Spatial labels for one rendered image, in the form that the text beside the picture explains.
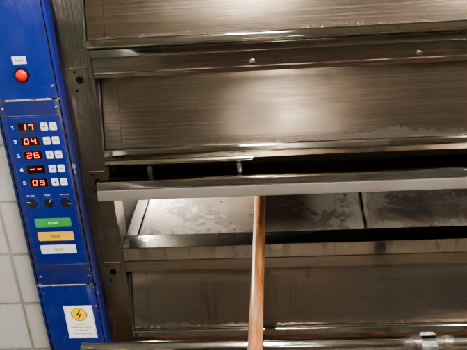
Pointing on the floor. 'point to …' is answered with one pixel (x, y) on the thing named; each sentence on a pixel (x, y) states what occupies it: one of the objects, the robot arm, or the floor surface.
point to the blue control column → (79, 271)
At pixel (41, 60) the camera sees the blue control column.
